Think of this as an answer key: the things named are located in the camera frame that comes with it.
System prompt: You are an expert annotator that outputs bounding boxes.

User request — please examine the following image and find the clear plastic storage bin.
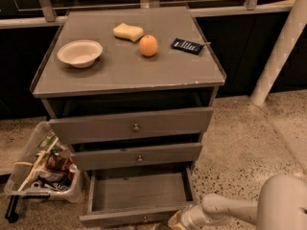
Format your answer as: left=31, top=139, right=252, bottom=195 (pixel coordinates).
left=5, top=122, right=83, bottom=203

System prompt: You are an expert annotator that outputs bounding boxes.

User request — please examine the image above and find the grey drawer cabinet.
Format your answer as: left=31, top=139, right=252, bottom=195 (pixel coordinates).
left=29, top=6, right=227, bottom=173

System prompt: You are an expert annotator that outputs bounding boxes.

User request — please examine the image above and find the grey top drawer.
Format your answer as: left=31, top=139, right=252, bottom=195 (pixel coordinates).
left=49, top=107, right=213, bottom=145

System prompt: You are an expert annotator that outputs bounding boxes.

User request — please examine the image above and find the brown snack bag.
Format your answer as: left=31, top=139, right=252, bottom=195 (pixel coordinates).
left=46, top=152, right=73, bottom=173

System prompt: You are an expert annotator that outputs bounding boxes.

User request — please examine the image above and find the grey bottom drawer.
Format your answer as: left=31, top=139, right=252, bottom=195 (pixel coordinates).
left=80, top=163, right=197, bottom=227

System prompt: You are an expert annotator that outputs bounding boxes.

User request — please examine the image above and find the grey drawer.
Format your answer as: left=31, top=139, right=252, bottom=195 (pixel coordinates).
left=71, top=143, right=202, bottom=170
left=80, top=163, right=197, bottom=227
left=49, top=107, right=213, bottom=145

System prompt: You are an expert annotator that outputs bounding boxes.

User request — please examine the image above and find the grey middle drawer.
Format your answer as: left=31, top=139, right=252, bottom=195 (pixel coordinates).
left=71, top=143, right=202, bottom=170

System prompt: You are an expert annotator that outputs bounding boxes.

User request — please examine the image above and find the orange fruit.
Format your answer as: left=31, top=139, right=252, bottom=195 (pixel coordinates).
left=139, top=35, right=158, bottom=57

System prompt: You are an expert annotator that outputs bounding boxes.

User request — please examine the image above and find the white paper bowl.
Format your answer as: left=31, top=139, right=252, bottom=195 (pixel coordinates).
left=58, top=40, right=103, bottom=69

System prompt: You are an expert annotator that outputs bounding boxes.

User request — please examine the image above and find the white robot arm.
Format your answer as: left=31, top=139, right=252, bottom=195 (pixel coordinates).
left=168, top=174, right=307, bottom=230

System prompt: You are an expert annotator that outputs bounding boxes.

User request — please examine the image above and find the yellow sponge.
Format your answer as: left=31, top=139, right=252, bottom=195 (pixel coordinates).
left=113, top=23, right=144, bottom=42

